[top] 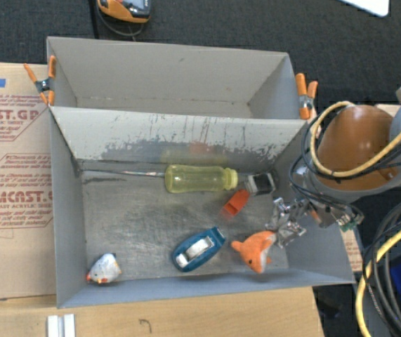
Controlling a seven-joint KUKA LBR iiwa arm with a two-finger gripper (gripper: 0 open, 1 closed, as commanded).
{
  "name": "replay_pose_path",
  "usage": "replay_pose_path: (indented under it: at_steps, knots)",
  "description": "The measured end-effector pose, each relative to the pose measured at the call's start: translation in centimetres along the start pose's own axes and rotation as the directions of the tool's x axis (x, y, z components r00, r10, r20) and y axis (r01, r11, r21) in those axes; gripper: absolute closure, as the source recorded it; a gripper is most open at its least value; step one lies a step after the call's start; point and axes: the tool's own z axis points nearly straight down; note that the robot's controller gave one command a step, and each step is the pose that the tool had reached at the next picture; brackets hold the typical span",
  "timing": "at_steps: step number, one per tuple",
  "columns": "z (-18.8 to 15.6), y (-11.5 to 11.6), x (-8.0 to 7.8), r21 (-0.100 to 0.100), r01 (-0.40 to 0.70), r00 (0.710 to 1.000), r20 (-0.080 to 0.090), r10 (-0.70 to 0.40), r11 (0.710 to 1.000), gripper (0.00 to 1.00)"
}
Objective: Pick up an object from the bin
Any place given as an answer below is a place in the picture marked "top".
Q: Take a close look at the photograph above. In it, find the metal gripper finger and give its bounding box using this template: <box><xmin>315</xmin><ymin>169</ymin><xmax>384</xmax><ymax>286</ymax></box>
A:
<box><xmin>274</xmin><ymin>221</ymin><xmax>308</xmax><ymax>249</ymax></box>
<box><xmin>265</xmin><ymin>197</ymin><xmax>296</xmax><ymax>232</ymax></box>

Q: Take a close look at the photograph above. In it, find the black and silver small box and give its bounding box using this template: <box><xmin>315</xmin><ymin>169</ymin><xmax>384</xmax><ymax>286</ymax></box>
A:
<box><xmin>244</xmin><ymin>172</ymin><xmax>277</xmax><ymax>197</ymax></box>

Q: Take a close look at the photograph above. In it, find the orange toy fox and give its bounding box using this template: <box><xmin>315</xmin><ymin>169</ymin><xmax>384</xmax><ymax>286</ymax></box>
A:
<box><xmin>230</xmin><ymin>230</ymin><xmax>278</xmax><ymax>275</ymax></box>

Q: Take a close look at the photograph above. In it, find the orange whistle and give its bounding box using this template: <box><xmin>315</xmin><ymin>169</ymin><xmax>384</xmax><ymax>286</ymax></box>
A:
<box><xmin>220</xmin><ymin>188</ymin><xmax>251</xmax><ymax>218</ymax></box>

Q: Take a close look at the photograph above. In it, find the yellow clear plastic bottle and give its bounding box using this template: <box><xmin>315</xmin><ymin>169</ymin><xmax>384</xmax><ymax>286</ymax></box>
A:
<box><xmin>164</xmin><ymin>164</ymin><xmax>239</xmax><ymax>194</ymax></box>

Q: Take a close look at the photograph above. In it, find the blue tape dispenser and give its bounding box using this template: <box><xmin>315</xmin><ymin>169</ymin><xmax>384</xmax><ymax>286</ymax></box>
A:
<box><xmin>171</xmin><ymin>226</ymin><xmax>227</xmax><ymax>272</ymax></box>

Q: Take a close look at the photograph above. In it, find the grey metal bin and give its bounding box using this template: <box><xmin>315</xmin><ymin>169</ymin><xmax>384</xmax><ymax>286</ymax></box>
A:
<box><xmin>46</xmin><ymin>36</ymin><xmax>357</xmax><ymax>310</ymax></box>

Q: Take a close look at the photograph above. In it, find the white toy chicken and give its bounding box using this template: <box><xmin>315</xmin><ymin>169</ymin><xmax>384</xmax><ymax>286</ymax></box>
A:
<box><xmin>86</xmin><ymin>253</ymin><xmax>122</xmax><ymax>286</ymax></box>

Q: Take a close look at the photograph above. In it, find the brown cardboard board red print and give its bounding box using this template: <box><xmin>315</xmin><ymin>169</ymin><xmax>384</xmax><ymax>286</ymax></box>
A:
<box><xmin>0</xmin><ymin>60</ymin><xmax>364</xmax><ymax>303</ymax></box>

